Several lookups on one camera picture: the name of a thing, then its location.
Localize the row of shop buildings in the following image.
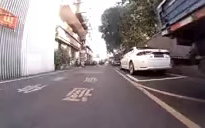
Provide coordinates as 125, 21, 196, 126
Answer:
53, 0, 95, 70

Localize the grey asphalt road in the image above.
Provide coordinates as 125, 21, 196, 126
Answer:
0, 63, 205, 128

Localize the white car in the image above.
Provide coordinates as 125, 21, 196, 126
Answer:
119, 46, 173, 76

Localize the row of trees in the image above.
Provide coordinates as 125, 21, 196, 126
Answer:
98, 0, 164, 64

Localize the blue truck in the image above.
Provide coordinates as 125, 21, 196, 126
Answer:
155, 0, 205, 76

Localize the red banner sign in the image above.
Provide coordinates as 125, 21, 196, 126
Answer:
0, 3, 20, 31

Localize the grey boundary wall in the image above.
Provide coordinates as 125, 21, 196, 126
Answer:
144, 32, 194, 62

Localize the white wall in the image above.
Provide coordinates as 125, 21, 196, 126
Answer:
20, 0, 63, 77

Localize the corrugated metal wall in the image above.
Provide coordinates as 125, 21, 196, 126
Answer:
0, 0, 31, 84

